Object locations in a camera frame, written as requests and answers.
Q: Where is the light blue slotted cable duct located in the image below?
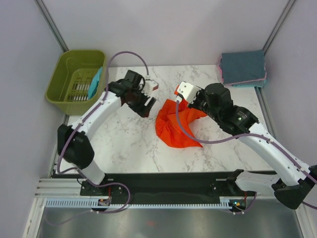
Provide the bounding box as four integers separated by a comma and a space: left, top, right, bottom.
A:
45, 196, 253, 209

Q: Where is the teal t shirt in basket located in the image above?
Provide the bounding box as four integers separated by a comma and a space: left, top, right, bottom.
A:
87, 67, 103, 99

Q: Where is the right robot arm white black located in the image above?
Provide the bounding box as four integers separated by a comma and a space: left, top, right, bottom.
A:
177, 82, 317, 210

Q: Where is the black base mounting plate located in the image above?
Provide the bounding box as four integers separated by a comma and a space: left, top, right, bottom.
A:
80, 172, 255, 203

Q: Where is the left aluminium corner post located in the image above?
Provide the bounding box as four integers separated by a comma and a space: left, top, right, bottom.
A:
34, 0, 69, 52

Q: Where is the aluminium frame rail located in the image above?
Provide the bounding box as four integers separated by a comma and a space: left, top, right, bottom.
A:
35, 178, 81, 198

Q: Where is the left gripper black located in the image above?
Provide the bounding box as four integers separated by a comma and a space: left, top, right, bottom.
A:
125, 87, 155, 118

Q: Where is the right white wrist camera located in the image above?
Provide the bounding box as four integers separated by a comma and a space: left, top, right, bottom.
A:
176, 81, 202, 104

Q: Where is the right aluminium corner post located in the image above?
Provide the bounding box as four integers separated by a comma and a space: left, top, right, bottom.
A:
263, 0, 297, 55

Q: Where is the olive green plastic basket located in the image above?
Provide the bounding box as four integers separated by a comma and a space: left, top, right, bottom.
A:
45, 50, 106, 116

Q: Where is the orange t shirt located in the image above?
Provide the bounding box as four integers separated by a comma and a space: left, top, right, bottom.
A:
155, 99, 207, 148

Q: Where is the folded dark teal t shirt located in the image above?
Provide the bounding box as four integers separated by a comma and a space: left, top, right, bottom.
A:
219, 50, 266, 85

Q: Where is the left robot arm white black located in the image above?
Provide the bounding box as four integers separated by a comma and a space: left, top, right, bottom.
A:
57, 70, 159, 195

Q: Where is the purple cable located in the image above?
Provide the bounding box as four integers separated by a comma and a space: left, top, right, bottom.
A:
56, 51, 149, 174
174, 100, 317, 210

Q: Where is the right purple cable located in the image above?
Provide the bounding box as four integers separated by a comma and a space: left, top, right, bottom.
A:
174, 100, 317, 210

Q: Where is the aluminium corner post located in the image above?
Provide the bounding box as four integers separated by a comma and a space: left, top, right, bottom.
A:
34, 0, 69, 52
263, 0, 297, 55

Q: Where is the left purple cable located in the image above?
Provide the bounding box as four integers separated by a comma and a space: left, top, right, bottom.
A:
56, 51, 149, 174

